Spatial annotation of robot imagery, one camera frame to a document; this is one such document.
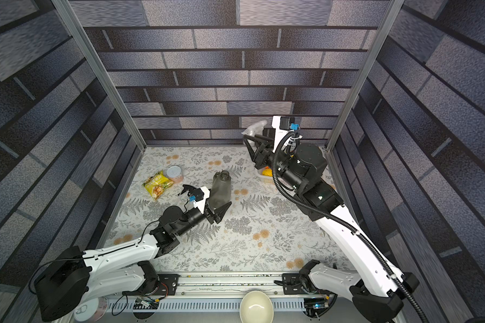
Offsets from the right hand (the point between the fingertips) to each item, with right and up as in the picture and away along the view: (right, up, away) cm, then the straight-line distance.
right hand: (244, 136), depth 55 cm
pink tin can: (-36, -13, +45) cm, 59 cm away
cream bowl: (+4, -58, +13) cm, 60 cm away
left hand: (-8, -19, +15) cm, 26 cm away
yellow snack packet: (-44, -18, +43) cm, 64 cm away
